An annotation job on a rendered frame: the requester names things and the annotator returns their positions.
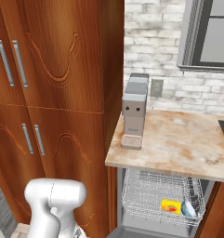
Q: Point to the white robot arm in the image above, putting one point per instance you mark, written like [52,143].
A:
[51,198]

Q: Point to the wide wooden cabinet door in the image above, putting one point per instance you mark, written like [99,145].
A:
[73,148]
[60,46]

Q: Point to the dishwasher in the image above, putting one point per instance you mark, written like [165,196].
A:
[120,198]

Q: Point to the grey dishwasher door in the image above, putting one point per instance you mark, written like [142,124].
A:
[141,232]

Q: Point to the pale blue bowl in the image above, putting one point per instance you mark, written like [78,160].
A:
[188,209]

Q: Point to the wooden counter cabinet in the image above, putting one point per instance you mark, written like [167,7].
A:
[217,214]

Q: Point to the grey coffee machine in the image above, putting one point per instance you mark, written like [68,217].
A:
[134,111]

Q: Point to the tall wooden cabinet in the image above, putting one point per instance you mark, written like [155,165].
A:
[112,62]

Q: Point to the grey framed window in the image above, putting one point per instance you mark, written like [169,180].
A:
[215,37]

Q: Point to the grey wall outlet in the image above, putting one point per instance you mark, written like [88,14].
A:
[156,87]

